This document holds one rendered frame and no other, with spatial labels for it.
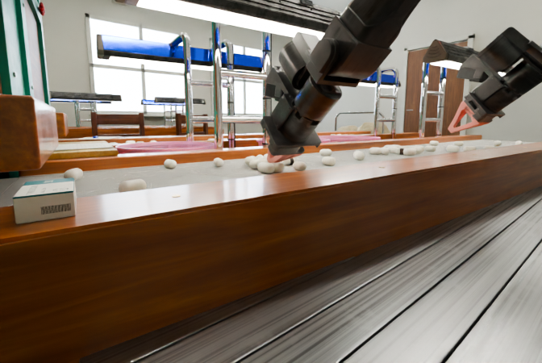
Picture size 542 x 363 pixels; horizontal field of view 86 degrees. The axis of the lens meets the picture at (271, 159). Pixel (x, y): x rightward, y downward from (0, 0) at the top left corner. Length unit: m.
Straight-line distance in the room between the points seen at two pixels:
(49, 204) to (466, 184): 0.59
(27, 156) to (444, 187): 0.55
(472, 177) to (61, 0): 5.61
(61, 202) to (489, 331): 0.35
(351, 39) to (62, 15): 5.44
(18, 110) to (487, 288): 0.48
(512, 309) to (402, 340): 0.12
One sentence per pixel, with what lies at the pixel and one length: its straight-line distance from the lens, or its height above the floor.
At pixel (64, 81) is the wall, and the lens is 5.52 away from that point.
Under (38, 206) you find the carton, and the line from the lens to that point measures 0.27.
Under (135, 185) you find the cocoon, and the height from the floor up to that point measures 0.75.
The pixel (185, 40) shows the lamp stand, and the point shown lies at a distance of 1.03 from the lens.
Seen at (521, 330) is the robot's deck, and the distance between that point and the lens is 0.34.
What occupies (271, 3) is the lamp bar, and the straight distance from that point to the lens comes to 0.68.
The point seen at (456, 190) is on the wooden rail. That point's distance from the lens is 0.59.
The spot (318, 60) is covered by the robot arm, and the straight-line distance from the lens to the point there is 0.40.
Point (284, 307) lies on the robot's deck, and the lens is 0.29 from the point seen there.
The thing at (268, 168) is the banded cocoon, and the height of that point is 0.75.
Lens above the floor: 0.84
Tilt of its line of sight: 8 degrees down
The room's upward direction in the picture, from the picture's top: straight up
